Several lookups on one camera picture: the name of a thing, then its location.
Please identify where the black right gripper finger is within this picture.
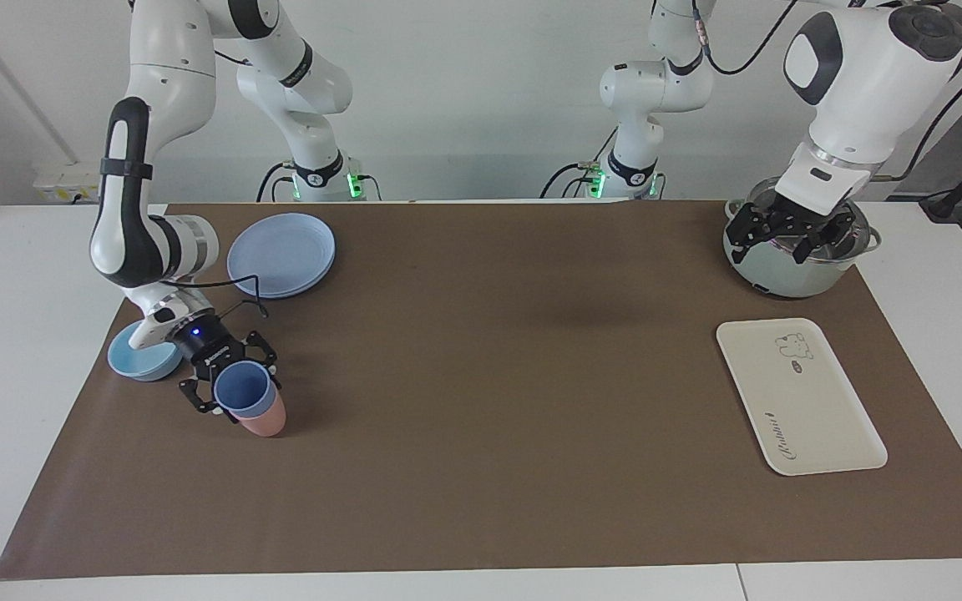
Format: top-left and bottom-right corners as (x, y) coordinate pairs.
(237, 331), (283, 391)
(178, 376), (229, 419)

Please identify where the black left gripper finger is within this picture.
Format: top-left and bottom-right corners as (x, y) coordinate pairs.
(725, 203), (776, 265)
(790, 211), (859, 265)

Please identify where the blue plastic cup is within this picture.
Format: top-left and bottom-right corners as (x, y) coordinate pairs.
(212, 361), (274, 423)

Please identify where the pink plastic cup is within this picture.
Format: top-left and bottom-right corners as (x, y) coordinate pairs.
(235, 386), (289, 438)

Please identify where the cream tray with bear print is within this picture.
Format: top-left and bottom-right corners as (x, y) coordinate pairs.
(715, 317), (889, 477)

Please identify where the pale green pot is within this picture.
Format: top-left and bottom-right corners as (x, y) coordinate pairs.
(723, 177), (883, 300)

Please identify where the light blue bowl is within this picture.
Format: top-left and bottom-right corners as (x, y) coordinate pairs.
(107, 321), (185, 382)

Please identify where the blue round plate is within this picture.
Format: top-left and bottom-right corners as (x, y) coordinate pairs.
(226, 212), (337, 300)

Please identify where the brown table mat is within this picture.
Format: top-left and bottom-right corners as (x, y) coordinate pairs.
(0, 200), (962, 580)

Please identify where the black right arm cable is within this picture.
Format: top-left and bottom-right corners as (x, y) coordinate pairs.
(162, 275), (270, 321)

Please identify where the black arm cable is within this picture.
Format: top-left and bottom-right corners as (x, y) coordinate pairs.
(162, 275), (270, 321)
(688, 0), (799, 77)

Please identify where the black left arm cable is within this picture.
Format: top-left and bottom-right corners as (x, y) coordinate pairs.
(688, 0), (799, 77)

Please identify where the white wall power strip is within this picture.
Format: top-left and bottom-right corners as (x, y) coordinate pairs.
(34, 163), (108, 204)

